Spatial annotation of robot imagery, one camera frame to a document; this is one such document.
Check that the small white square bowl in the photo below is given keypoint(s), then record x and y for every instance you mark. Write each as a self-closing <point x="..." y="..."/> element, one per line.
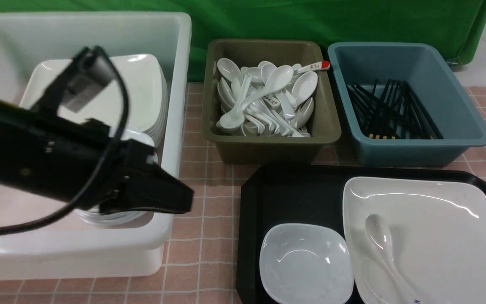
<point x="305" y="264"/>

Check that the black serving tray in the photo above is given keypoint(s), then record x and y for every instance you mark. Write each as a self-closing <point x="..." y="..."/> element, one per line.
<point x="310" y="194"/>

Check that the stack of white bowls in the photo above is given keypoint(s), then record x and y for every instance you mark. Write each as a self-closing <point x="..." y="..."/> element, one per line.
<point x="93" y="217"/>

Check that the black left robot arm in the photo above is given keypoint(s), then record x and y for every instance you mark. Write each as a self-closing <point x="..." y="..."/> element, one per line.
<point x="54" y="158"/>

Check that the bundle of black chopsticks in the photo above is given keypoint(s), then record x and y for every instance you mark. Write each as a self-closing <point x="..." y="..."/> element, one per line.
<point x="392" y="112"/>

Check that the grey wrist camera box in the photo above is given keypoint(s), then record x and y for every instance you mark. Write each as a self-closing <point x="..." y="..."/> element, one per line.
<point x="86" y="76"/>

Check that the pink checkered tablecloth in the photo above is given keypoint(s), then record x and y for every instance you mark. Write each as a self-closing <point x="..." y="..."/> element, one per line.
<point x="199" y="260"/>

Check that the white spoon blue print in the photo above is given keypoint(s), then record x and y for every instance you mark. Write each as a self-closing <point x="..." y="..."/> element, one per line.
<point x="380" y="238"/>

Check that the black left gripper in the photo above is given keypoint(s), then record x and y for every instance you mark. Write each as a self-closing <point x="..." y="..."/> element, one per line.
<point x="136" y="183"/>

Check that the large white spoon on pile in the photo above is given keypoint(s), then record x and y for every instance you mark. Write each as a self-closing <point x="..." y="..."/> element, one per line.
<point x="277" y="81"/>

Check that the pile of white spoons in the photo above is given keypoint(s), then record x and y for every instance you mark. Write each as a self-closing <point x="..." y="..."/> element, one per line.
<point x="283" y="113"/>

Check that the white spoon red handle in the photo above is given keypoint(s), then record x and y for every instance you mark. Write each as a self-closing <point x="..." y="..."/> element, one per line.
<point x="323" y="65"/>

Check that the stack of white square plates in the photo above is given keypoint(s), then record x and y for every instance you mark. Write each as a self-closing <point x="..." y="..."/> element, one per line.
<point x="146" y="86"/>

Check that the blue plastic bin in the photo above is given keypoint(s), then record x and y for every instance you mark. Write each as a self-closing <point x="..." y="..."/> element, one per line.
<point x="434" y="83"/>

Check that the large white square plate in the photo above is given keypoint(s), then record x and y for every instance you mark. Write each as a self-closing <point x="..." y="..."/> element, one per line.
<point x="439" y="239"/>

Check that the green backdrop cloth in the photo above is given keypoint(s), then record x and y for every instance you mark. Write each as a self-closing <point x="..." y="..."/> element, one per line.
<point x="453" y="27"/>

